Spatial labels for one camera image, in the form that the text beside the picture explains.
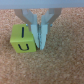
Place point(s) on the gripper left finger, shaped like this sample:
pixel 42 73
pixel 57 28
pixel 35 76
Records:
pixel 34 26

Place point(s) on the yellow block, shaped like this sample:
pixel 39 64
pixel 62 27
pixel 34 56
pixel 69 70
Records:
pixel 21 40

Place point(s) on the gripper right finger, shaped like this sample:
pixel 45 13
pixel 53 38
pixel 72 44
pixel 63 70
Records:
pixel 45 26

